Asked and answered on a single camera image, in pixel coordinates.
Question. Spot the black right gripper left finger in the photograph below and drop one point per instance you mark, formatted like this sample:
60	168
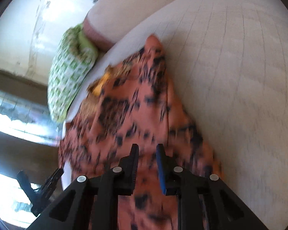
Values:
105	190

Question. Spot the orange black floral garment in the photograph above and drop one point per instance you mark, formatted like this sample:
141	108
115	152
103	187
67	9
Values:
134	103

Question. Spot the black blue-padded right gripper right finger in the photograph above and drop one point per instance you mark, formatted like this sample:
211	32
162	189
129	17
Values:
196	208

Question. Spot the green white patterned pillow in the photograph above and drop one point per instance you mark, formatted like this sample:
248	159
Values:
73	60

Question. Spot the pink bolster cushion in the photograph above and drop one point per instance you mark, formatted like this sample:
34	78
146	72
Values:
108	21

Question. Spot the stained glass door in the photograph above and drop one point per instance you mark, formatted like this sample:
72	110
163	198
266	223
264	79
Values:
28	140

